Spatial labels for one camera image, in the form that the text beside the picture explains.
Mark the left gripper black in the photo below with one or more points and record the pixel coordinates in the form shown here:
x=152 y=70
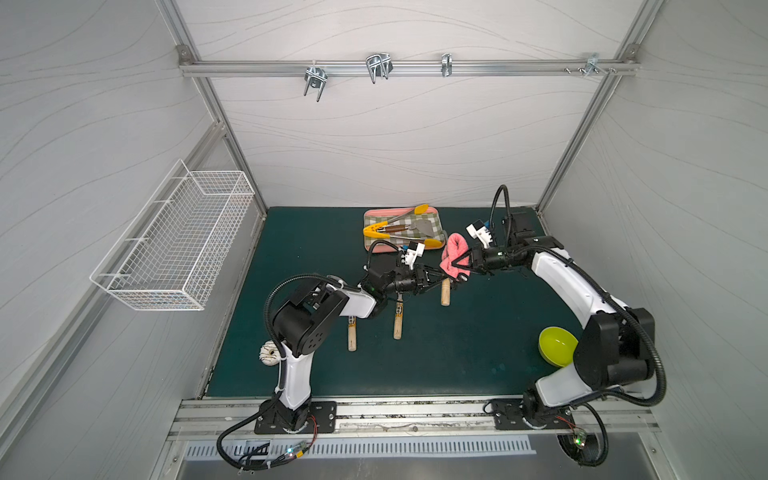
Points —
x=420 y=280

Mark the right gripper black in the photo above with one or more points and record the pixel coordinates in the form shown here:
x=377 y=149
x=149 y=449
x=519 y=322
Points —
x=477 y=258

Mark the pink rag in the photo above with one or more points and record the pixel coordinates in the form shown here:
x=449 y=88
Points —
x=454 y=259

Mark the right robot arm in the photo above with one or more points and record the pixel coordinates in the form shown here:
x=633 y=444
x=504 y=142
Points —
x=616 y=354

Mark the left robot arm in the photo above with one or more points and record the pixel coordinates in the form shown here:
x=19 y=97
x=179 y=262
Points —
x=300 y=311

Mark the pink checkered tray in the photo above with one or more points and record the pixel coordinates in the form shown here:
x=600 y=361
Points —
x=381 y=246

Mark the yellow tipped metal tongs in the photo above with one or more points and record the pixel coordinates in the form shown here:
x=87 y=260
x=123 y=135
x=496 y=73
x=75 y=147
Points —
x=374 y=231

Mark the small metal spatula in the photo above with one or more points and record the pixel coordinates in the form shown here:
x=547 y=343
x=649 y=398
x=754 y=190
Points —
x=420 y=228

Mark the lime green bowl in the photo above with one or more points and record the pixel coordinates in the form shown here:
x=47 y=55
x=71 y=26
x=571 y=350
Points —
x=557 y=346

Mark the white vent strip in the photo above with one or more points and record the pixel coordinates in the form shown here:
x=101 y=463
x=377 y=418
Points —
x=373 y=447

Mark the metal U-bolt clamp middle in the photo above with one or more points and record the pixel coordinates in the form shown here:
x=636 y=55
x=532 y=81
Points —
x=379 y=65

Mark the metal u-bolt clamp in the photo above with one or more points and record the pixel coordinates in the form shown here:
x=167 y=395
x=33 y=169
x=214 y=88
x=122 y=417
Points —
x=315 y=79
x=379 y=65

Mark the metal U-bolt clamp left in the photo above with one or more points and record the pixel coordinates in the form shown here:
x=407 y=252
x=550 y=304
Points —
x=315 y=79

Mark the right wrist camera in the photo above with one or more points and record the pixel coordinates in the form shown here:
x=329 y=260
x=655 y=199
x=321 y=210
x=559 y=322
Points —
x=478 y=230

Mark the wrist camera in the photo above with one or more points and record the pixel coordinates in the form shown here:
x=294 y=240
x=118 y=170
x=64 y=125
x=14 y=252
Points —
x=478 y=230
x=412 y=252

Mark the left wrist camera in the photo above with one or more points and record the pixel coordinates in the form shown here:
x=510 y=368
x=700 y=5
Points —
x=412 y=252

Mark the white rope ball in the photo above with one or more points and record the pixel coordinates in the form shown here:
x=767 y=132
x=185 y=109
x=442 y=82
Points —
x=269 y=354

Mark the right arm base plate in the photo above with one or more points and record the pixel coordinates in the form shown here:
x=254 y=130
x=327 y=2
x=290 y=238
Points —
x=510 y=414

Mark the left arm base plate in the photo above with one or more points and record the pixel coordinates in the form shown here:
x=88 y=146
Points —
x=276 y=418

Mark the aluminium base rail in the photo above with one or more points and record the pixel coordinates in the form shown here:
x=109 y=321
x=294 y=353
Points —
x=360 y=417

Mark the aluminium crossbar rail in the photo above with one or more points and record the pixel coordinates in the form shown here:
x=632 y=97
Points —
x=401 y=68

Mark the metal bracket with bolts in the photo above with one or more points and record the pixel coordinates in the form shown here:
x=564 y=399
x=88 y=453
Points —
x=592 y=67

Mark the white wire basket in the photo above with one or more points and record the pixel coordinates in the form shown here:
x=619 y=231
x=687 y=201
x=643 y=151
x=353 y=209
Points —
x=171 y=254

